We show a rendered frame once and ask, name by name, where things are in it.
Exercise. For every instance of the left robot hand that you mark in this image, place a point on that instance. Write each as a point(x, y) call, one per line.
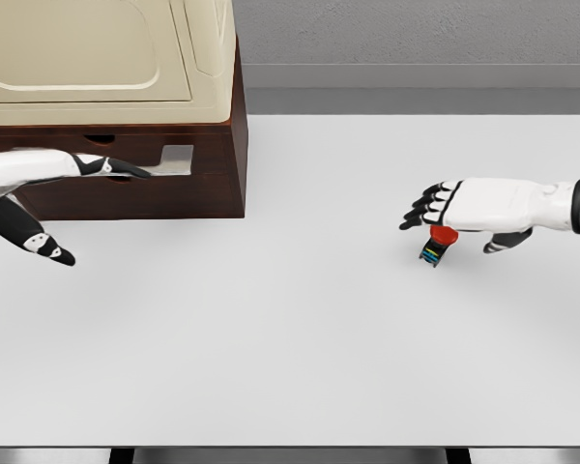
point(34, 164)

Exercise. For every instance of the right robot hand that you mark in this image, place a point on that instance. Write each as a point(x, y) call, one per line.
point(488, 205)

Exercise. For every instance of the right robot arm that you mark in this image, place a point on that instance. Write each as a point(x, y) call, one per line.
point(572, 208)

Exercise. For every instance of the brown cabinet with cream top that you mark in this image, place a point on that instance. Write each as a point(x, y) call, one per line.
point(125, 63)

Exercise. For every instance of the brown wooden cabinet drawer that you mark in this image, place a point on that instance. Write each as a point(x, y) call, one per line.
point(183, 189)

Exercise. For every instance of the red button switch black base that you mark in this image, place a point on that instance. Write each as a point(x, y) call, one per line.
point(437, 246)

